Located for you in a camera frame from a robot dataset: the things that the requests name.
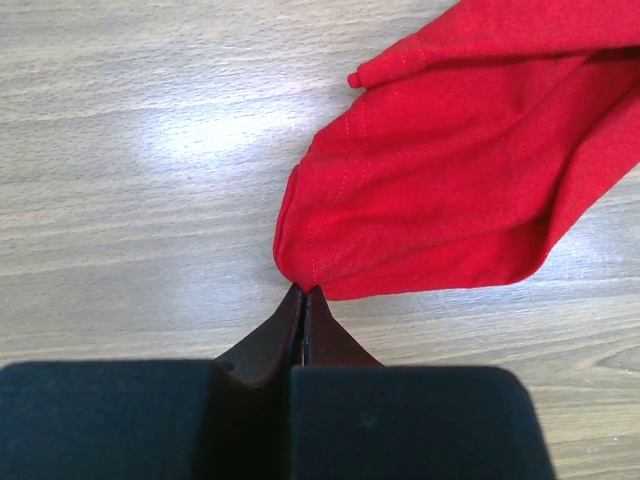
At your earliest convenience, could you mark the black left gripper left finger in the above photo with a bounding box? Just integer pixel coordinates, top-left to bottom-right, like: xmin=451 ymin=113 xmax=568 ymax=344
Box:
xmin=1 ymin=287 xmax=303 ymax=479

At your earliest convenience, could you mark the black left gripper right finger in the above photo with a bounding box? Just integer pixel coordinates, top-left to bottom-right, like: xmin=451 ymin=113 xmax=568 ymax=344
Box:
xmin=289 ymin=288 xmax=555 ymax=479

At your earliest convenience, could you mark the red t shirt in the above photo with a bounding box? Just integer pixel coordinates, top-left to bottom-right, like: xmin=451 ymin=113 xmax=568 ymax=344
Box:
xmin=273 ymin=1 xmax=639 ymax=300

